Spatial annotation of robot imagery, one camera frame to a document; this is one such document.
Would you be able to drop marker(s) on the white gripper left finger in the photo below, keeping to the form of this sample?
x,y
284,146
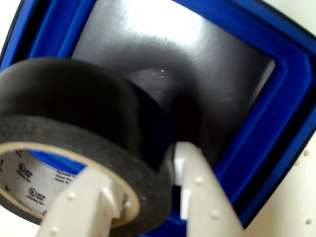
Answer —
x,y
79,209

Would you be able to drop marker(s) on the black tape roll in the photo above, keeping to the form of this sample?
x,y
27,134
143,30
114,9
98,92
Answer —
x,y
74,98

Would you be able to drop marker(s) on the blue square plastic box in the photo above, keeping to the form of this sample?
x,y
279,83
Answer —
x,y
291,103

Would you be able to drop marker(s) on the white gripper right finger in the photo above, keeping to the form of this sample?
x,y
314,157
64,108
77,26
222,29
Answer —
x,y
207,197

